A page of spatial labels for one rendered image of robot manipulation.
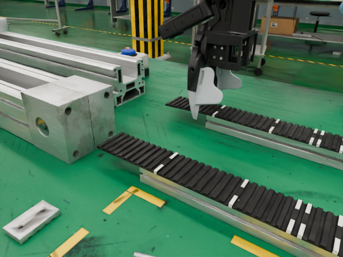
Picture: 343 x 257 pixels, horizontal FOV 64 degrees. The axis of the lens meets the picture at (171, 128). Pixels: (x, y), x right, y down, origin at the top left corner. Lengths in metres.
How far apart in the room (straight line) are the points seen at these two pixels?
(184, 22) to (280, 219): 0.33
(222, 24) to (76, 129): 0.27
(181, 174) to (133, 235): 0.09
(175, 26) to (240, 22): 0.11
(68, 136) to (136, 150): 0.10
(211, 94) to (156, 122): 0.13
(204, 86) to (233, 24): 0.10
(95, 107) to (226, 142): 0.22
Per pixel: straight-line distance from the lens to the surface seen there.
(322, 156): 0.48
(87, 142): 0.44
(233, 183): 0.34
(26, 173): 0.44
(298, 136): 0.46
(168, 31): 0.51
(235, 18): 0.45
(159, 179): 0.36
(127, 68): 0.65
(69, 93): 0.43
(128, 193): 0.37
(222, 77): 0.53
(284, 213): 0.32
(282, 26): 5.34
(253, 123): 0.48
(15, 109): 0.50
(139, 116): 0.56
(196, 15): 0.47
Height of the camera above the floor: 1.02
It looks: 29 degrees down
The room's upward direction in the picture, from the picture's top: 1 degrees clockwise
